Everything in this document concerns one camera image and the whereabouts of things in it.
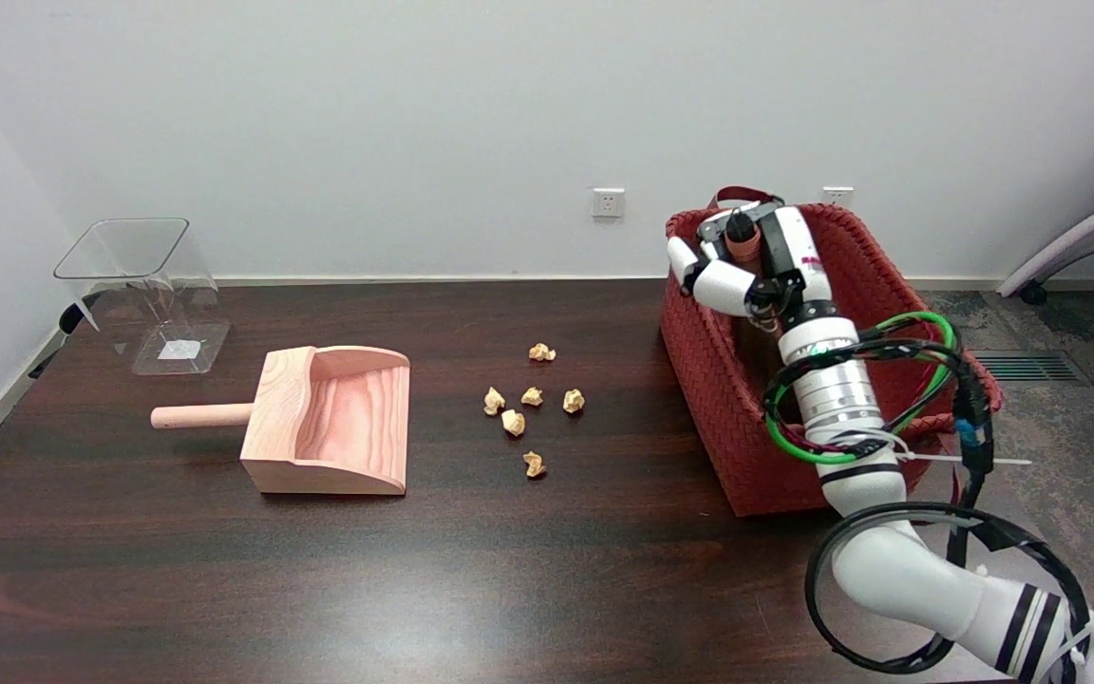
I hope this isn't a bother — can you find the black chair part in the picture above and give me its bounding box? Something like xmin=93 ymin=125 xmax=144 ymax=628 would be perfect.
xmin=28 ymin=304 xmax=104 ymax=380

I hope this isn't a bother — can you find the black sleeved cable loop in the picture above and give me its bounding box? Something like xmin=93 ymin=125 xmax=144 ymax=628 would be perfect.
xmin=761 ymin=337 xmax=996 ymax=533

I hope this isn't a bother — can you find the green cable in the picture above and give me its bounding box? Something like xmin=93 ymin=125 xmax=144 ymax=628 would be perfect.
xmin=764 ymin=312 xmax=958 ymax=466

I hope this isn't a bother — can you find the large thin black cable loop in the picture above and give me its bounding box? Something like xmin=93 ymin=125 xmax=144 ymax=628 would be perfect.
xmin=804 ymin=503 xmax=1094 ymax=676

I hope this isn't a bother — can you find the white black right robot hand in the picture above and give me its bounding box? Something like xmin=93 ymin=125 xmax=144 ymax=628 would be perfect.
xmin=666 ymin=198 xmax=839 ymax=330

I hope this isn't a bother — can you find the small broom with handle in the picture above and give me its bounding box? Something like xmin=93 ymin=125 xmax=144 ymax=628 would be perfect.
xmin=725 ymin=213 xmax=763 ymax=266

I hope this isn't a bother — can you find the floor vent grille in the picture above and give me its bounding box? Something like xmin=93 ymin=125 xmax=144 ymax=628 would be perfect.
xmin=969 ymin=351 xmax=1082 ymax=384

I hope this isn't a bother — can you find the clear plastic container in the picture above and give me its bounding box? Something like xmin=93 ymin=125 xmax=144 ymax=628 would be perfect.
xmin=53 ymin=218 xmax=233 ymax=377

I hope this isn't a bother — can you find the red-brown woven basket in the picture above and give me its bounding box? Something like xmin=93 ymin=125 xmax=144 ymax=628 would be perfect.
xmin=658 ymin=186 xmax=1004 ymax=519

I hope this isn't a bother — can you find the wooden dustpan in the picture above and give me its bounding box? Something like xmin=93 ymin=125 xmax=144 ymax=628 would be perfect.
xmin=150 ymin=345 xmax=412 ymax=497

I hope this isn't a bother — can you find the grey office chair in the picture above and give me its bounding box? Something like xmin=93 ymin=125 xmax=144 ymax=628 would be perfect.
xmin=996 ymin=179 xmax=1094 ymax=307

